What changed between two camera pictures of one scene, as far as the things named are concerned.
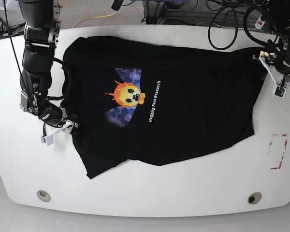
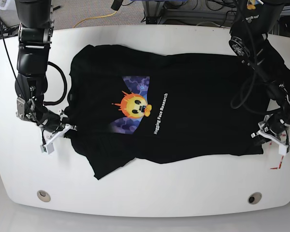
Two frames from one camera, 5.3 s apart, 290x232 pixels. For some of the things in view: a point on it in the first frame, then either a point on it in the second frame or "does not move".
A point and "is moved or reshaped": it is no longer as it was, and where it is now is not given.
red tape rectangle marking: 280,163 does not move
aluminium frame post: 152,9 does not move
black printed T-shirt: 152,101 is moved or reshaped
